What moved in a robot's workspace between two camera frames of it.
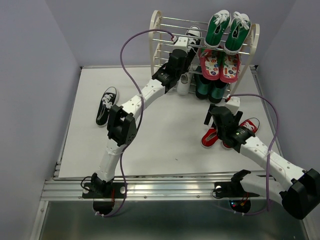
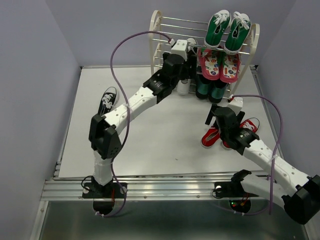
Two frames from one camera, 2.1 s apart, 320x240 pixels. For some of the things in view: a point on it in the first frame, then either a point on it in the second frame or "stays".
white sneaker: [183, 84] stays
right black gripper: [208, 115] stays
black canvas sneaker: [194, 38] to [192, 56]
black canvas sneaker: [109, 99] stays
